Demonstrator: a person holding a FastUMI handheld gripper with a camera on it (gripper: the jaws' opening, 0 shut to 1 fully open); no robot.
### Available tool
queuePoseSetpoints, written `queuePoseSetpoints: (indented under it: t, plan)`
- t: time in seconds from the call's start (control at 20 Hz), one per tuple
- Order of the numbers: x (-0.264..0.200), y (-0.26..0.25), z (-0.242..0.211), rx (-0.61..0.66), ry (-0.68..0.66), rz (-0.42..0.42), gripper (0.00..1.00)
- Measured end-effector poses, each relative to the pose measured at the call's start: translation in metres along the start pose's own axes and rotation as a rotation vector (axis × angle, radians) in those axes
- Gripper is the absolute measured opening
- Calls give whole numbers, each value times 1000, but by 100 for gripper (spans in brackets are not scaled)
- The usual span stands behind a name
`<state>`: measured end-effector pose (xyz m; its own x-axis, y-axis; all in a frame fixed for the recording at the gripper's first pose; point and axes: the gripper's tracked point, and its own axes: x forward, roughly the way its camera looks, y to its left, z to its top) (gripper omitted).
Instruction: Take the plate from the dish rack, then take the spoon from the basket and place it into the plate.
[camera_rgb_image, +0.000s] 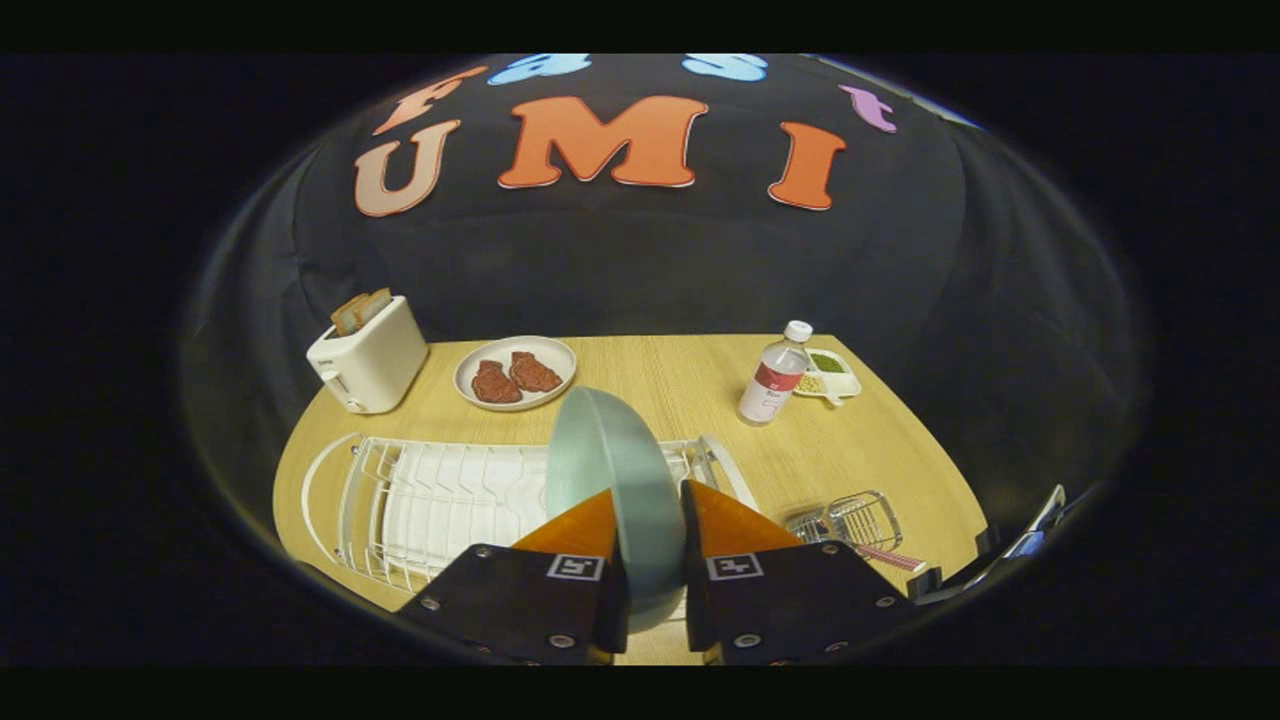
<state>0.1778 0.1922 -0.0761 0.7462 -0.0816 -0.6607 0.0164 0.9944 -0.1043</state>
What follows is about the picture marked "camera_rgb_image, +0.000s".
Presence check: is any black backdrop cloth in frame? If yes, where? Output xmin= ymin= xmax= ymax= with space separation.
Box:
xmin=180 ymin=54 xmax=1141 ymax=561

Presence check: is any white wire dish rack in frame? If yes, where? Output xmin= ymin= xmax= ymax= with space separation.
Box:
xmin=300 ymin=432 xmax=761 ymax=601

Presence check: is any white toaster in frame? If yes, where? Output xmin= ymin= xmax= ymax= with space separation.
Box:
xmin=306 ymin=295 xmax=430 ymax=415

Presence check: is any light green plate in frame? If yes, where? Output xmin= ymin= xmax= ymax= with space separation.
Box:
xmin=545 ymin=386 xmax=689 ymax=634

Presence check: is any brown meat piece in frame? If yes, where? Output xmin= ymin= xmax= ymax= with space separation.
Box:
xmin=471 ymin=360 xmax=523 ymax=405
xmin=509 ymin=351 xmax=564 ymax=393

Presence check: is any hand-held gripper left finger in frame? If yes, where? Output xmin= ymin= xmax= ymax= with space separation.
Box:
xmin=398 ymin=488 xmax=631 ymax=666

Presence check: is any clear bottle red label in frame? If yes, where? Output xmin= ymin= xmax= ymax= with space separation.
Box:
xmin=737 ymin=320 xmax=814 ymax=427

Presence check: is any small wire basket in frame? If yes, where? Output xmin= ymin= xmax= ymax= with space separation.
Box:
xmin=785 ymin=490 xmax=903 ymax=551

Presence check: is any white plate with meat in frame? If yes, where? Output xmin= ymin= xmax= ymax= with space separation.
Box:
xmin=454 ymin=335 xmax=578 ymax=412

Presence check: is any white divided condiment tray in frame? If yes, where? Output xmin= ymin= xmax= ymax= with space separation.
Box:
xmin=795 ymin=348 xmax=863 ymax=406

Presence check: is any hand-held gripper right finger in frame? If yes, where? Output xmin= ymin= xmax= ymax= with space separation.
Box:
xmin=683 ymin=480 xmax=916 ymax=666

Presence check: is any white and blue frame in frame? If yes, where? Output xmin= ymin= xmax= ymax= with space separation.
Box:
xmin=915 ymin=485 xmax=1067 ymax=606

